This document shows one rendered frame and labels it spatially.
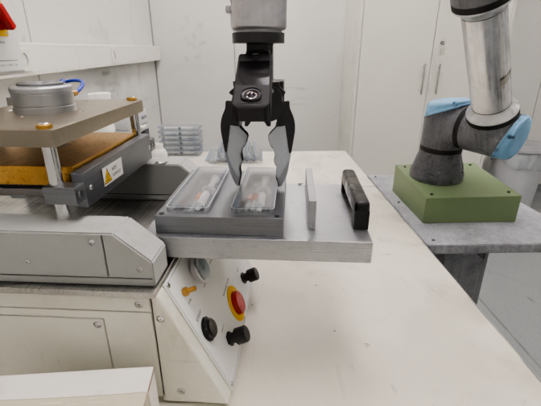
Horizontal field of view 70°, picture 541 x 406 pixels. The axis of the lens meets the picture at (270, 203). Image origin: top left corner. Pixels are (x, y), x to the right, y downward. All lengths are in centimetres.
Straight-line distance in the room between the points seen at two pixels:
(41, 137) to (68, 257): 14
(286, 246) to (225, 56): 269
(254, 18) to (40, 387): 50
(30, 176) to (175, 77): 265
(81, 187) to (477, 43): 80
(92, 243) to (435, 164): 95
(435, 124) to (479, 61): 25
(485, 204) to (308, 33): 222
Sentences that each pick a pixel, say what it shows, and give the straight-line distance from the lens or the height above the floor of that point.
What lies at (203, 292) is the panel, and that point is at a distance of 58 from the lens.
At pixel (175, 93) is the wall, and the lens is 318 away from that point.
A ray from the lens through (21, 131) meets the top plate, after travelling 51.
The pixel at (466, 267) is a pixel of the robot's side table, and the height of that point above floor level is 56.
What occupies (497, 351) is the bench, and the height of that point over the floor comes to 75.
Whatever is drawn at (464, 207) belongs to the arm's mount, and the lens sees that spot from 116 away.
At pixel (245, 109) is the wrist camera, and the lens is 46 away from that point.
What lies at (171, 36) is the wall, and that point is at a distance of 316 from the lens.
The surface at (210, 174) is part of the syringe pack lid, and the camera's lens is 63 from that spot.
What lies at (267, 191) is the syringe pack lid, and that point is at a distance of 55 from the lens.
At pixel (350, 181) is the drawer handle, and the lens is 58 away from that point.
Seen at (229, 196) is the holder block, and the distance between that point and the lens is 56.
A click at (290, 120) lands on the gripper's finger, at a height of 110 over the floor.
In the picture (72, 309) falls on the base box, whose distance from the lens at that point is 54.
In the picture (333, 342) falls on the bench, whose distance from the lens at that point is 67.
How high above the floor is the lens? 119
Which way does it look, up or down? 22 degrees down
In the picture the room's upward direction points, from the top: straight up
